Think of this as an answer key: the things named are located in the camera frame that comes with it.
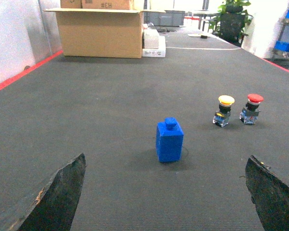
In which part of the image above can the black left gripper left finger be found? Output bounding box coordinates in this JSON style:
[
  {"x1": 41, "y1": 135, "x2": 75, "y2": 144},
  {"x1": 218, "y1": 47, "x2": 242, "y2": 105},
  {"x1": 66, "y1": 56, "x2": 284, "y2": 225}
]
[{"x1": 9, "y1": 153, "x2": 86, "y2": 231}]

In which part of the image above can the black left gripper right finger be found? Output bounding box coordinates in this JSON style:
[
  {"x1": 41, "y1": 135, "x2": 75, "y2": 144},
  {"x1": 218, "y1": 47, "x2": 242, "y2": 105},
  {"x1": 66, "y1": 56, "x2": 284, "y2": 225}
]
[{"x1": 245, "y1": 155, "x2": 289, "y2": 231}]

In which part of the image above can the blue block part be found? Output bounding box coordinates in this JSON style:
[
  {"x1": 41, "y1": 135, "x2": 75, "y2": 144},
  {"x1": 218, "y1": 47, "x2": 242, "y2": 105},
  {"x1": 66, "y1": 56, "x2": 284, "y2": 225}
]
[{"x1": 156, "y1": 117, "x2": 184, "y2": 163}]

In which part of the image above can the dark gray table mat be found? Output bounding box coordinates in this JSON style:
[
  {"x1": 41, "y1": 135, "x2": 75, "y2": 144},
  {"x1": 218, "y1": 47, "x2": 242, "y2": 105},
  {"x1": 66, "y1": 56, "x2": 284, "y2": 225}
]
[{"x1": 0, "y1": 28, "x2": 289, "y2": 231}]

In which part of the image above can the large open cardboard box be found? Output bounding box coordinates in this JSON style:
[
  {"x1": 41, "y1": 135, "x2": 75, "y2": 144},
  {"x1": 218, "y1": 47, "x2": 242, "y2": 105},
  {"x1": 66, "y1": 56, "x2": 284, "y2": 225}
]
[{"x1": 43, "y1": 7, "x2": 166, "y2": 59}]

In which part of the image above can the green potted plant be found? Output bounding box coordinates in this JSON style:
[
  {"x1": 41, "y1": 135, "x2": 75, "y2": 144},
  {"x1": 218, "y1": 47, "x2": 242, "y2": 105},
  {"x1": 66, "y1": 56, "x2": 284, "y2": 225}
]
[{"x1": 209, "y1": 0, "x2": 253, "y2": 38}]

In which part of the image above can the black office chair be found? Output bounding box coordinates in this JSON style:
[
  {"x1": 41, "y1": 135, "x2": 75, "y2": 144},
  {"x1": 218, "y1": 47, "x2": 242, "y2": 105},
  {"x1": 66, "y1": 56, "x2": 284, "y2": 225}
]
[{"x1": 218, "y1": 5, "x2": 245, "y2": 47}]

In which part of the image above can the white flat box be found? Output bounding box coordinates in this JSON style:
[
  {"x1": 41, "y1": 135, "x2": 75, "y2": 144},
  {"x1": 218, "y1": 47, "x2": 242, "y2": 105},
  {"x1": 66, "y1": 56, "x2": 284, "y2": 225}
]
[{"x1": 142, "y1": 36, "x2": 166, "y2": 58}]

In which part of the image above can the white foam box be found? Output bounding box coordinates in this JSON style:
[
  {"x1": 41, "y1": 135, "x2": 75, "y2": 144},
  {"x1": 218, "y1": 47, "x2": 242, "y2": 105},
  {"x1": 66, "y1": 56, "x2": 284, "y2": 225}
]
[{"x1": 144, "y1": 29, "x2": 159, "y2": 49}]

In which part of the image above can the gray storage crate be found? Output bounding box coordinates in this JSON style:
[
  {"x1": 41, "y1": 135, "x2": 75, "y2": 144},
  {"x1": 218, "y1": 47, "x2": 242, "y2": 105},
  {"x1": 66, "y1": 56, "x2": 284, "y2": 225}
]
[{"x1": 144, "y1": 10, "x2": 185, "y2": 27}]

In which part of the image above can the red push button switch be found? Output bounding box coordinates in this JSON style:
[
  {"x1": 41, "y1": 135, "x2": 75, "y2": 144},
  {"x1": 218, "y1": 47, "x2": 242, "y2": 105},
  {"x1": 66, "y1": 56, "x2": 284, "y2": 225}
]
[{"x1": 239, "y1": 93, "x2": 264, "y2": 125}]

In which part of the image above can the yellow push button switch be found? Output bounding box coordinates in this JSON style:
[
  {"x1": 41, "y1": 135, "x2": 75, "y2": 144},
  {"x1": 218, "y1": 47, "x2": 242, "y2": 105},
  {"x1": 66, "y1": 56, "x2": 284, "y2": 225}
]
[{"x1": 212, "y1": 95, "x2": 235, "y2": 128}]

